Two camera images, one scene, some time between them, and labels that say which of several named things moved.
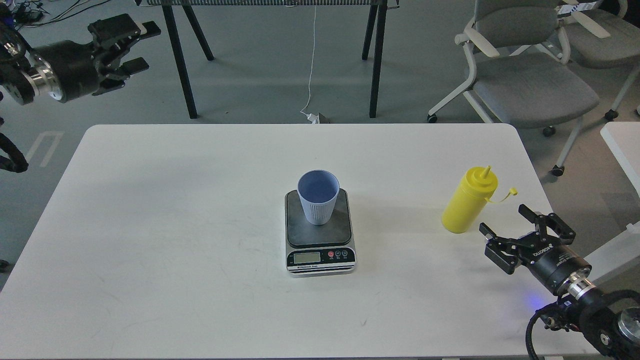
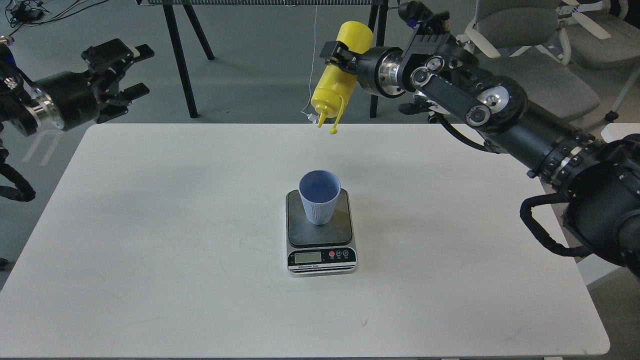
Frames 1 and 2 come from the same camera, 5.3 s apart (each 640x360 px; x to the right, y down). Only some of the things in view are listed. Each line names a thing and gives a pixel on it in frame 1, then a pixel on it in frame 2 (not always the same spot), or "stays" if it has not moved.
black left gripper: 67,69 -> 65,100
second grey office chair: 598,34 stays
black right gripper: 551,262 -> 378,71
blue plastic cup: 318,189 stays
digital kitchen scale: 316,250 stays
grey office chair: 521,75 stays
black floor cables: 31,13 stays
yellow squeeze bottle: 477,185 -> 337,82
